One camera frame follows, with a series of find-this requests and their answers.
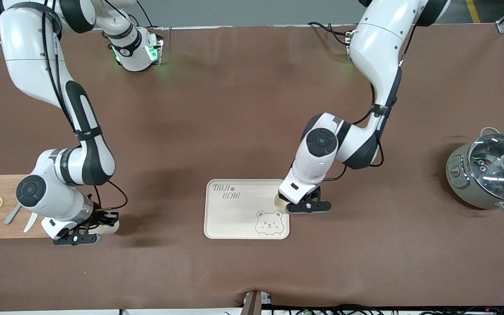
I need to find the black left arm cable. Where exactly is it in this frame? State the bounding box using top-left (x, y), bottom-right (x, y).
top-left (325, 81), bottom-right (399, 182)

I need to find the glass pot lid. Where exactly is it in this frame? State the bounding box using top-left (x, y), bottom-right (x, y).
top-left (467, 133), bottom-right (504, 203)

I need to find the cream tray with bear print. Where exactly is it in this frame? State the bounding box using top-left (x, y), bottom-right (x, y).
top-left (203, 179), bottom-right (290, 240)

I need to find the white plastic cup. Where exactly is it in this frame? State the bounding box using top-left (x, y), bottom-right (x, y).
top-left (273, 194), bottom-right (289, 215)
top-left (94, 219), bottom-right (120, 235)

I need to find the grey-green electric cooking pot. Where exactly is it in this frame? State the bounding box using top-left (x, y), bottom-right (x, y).
top-left (445, 127), bottom-right (504, 215)

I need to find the black base cable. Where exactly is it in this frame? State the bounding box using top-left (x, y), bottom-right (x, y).
top-left (127, 0), bottom-right (157, 29)
top-left (308, 21), bottom-right (354, 47)

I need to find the grey plastic knife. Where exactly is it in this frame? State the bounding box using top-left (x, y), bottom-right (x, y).
top-left (3, 203), bottom-right (23, 225)

